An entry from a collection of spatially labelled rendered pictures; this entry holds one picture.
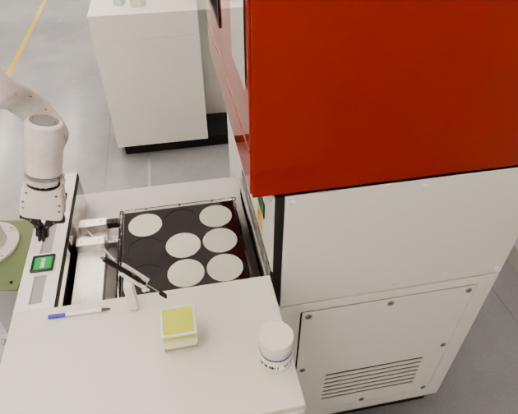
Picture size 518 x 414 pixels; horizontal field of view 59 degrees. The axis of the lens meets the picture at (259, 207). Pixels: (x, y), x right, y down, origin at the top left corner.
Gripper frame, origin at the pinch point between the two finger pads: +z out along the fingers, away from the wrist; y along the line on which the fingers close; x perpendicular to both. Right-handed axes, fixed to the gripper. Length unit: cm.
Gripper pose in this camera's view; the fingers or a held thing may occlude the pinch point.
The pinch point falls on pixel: (42, 232)
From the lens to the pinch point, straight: 131.8
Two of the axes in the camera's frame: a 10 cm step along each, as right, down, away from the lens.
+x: 1.6, 5.5, -8.2
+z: -2.5, 8.3, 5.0
